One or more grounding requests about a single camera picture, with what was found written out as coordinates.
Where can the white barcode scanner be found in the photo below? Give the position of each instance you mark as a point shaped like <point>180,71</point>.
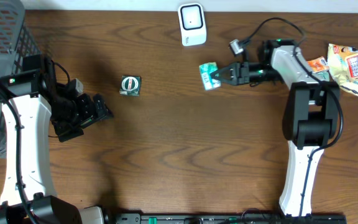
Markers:
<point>192,24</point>

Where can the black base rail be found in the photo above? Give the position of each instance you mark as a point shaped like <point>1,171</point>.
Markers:
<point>253,217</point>

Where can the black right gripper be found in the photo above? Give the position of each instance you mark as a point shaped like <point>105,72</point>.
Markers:
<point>240,68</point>

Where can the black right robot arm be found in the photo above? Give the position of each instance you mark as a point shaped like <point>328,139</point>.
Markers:
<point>310,118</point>

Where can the dark green round-label box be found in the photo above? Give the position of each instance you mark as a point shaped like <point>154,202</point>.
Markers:
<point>130,85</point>

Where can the mint green pack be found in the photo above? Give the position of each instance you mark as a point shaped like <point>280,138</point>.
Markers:
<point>323,76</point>

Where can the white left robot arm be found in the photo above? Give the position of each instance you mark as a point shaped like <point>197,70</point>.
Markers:
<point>32,101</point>

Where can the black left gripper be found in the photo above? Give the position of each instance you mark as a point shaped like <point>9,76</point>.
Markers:
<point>86,102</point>

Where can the orange tissue pack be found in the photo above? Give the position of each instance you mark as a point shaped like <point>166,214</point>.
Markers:
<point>318,65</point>

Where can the yellow snack chip bag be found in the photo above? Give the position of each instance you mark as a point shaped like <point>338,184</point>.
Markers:
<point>343,67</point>

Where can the teal tissue pack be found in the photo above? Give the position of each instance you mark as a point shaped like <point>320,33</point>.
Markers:
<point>205,72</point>

